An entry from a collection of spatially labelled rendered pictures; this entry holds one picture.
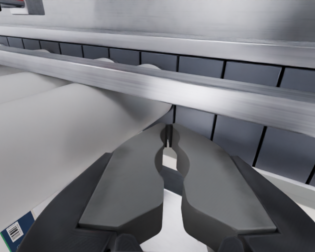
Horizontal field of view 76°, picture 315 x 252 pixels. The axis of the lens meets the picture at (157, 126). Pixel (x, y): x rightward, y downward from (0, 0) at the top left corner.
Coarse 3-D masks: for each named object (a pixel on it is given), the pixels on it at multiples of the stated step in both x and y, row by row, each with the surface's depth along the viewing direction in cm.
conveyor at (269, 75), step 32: (128, 64) 20; (160, 64) 18; (192, 64) 16; (224, 64) 16; (256, 64) 14; (192, 128) 19; (224, 128) 17; (256, 128) 16; (256, 160) 17; (288, 160) 15
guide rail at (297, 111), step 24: (0, 48) 15; (48, 72) 13; (72, 72) 12; (96, 72) 11; (120, 72) 10; (144, 72) 10; (168, 72) 10; (144, 96) 10; (168, 96) 9; (192, 96) 8; (216, 96) 8; (240, 96) 7; (264, 96) 7; (288, 96) 7; (312, 96) 7; (264, 120) 7; (288, 120) 7; (312, 120) 7
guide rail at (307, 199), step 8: (168, 144) 18; (168, 152) 17; (168, 160) 17; (264, 176) 15; (280, 184) 14; (288, 184) 14; (288, 192) 14; (296, 192) 14; (304, 192) 14; (312, 192) 14; (296, 200) 13; (304, 200) 13; (312, 200) 13; (304, 208) 13; (312, 208) 12; (312, 216) 13
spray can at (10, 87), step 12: (108, 60) 20; (24, 72) 14; (0, 84) 12; (12, 84) 12; (24, 84) 13; (36, 84) 13; (48, 84) 14; (60, 84) 15; (0, 96) 12; (12, 96) 12
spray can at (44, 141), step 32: (32, 96) 10; (64, 96) 10; (96, 96) 11; (128, 96) 13; (0, 128) 8; (32, 128) 8; (64, 128) 9; (96, 128) 11; (128, 128) 13; (0, 160) 7; (32, 160) 8; (64, 160) 9; (0, 192) 7; (32, 192) 8; (0, 224) 8
